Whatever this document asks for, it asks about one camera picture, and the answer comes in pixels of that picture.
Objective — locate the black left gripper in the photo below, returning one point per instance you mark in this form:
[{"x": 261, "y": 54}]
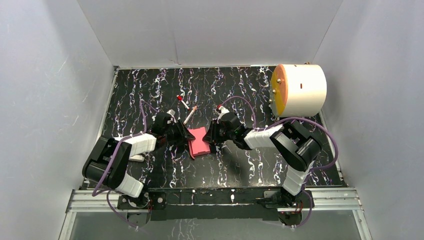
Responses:
[{"x": 177, "y": 133}]

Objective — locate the white cylindrical drum device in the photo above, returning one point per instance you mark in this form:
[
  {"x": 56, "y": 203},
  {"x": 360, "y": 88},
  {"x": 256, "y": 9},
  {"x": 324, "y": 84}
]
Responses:
[{"x": 297, "y": 90}]

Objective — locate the orange capped white marker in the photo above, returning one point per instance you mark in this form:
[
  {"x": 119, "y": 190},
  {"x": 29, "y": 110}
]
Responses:
[{"x": 190, "y": 114}]

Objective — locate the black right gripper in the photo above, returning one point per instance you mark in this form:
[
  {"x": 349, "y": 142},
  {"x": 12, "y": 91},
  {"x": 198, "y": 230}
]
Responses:
[{"x": 211, "y": 134}]

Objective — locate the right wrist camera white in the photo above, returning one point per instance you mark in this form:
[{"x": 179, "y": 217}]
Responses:
[{"x": 222, "y": 111}]

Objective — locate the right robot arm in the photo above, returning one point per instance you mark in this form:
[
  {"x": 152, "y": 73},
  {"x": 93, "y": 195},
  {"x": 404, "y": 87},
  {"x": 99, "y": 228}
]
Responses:
[{"x": 298, "y": 147}]

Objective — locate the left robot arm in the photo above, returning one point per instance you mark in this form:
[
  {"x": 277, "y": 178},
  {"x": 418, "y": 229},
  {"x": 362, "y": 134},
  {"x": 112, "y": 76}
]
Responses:
[{"x": 108, "y": 161}]

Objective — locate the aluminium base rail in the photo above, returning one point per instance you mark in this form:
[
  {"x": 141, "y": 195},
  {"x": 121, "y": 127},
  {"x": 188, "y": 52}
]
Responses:
[{"x": 317, "y": 198}]

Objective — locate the red capped white marker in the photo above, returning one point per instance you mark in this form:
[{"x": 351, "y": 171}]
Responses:
[{"x": 180, "y": 98}]

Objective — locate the pink cardboard box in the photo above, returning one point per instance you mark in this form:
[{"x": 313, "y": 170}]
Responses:
[{"x": 198, "y": 147}]

